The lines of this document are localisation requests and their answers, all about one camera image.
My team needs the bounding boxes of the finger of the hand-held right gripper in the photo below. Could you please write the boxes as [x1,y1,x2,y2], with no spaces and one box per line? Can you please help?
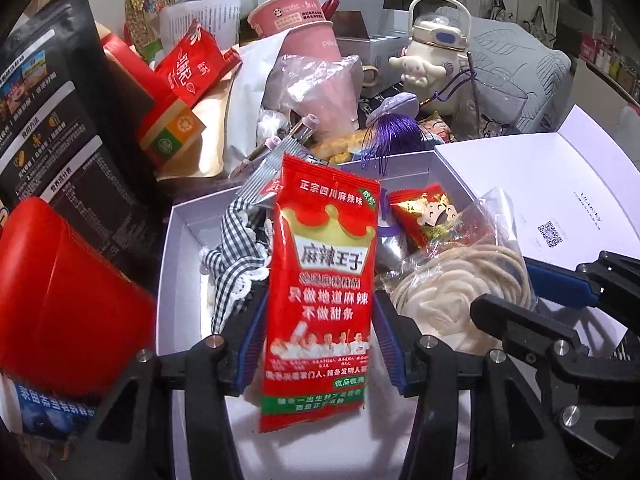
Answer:
[522,250,640,312]
[470,292,626,441]

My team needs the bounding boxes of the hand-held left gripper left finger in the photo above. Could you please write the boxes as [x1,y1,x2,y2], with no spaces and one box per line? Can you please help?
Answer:
[65,304,271,480]

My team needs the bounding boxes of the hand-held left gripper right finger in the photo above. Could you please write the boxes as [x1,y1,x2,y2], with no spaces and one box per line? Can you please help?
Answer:
[372,290,566,480]

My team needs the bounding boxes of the clear bag of cream cord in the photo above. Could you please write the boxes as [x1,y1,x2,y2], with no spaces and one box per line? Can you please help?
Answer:
[389,187,539,357]

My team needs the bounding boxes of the red snack packet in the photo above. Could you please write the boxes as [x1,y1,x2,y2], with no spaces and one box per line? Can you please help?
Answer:
[257,152,382,434]

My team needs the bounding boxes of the black white gingham cloth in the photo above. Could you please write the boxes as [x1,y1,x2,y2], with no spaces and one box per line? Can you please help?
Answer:
[199,197,274,334]

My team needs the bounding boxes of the white hinged gift box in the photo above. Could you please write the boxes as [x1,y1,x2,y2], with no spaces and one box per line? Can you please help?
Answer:
[156,105,640,480]

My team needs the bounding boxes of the small orange snack packet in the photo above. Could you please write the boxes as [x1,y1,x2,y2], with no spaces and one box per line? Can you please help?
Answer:
[387,182,459,252]

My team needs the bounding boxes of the silver snack packet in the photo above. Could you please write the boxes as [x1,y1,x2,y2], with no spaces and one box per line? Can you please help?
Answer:
[239,150,287,207]

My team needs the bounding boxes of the clear glass cup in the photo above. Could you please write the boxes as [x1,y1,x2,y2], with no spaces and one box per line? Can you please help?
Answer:
[462,67,532,139]

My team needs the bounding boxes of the red canister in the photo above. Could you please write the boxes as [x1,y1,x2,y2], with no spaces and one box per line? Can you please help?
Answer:
[0,197,159,397]

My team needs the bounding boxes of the purple capped tube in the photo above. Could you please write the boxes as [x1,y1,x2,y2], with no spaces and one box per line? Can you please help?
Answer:
[229,136,283,177]
[287,114,321,146]

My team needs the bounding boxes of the yellow snack pieces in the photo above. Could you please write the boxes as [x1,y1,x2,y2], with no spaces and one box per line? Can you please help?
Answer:
[315,132,367,164]

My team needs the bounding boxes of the purple tassel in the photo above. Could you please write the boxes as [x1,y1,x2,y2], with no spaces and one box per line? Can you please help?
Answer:
[362,115,427,177]

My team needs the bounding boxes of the blue tablet tube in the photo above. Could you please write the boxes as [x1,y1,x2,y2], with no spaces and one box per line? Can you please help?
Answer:
[10,382,97,442]

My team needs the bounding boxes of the chair with leaf cover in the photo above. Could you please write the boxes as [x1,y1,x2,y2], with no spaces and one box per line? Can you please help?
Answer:
[465,15,574,134]

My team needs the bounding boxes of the row of bottles on shelf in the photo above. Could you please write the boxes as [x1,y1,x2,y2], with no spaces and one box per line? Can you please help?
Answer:
[577,35,640,102]

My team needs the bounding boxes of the brown kraft paper bag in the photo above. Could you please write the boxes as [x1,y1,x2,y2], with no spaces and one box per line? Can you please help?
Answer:
[155,80,262,182]

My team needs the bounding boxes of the purple fabric sachet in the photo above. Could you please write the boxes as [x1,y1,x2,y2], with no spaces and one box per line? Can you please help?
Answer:
[366,94,421,127]

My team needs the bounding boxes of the red orange carton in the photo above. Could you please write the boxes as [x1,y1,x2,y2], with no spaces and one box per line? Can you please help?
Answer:
[102,35,207,167]

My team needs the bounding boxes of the white character water bottle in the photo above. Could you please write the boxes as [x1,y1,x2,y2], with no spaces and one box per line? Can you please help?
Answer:
[389,0,474,117]

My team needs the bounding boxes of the clear plastic bag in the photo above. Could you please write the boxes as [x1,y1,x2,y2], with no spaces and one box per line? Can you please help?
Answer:
[256,55,364,162]

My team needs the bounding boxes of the red foil packet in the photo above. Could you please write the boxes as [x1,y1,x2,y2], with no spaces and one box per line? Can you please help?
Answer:
[155,20,244,109]

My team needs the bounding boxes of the black standing pouch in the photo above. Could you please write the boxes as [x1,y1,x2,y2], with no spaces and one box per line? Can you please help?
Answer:
[0,0,167,282]

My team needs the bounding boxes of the grey cardboard box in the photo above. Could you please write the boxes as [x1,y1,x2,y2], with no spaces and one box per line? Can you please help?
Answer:
[332,0,417,64]

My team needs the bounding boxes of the printed paper leaflet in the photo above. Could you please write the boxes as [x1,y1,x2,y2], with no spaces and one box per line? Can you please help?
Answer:
[160,0,242,57]

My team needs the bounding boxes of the pale pink paper cup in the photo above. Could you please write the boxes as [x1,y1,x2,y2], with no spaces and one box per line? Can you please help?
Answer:
[247,0,322,39]

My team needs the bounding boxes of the woven straw hat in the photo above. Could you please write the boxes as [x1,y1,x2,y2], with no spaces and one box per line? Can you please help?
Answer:
[124,0,177,49]

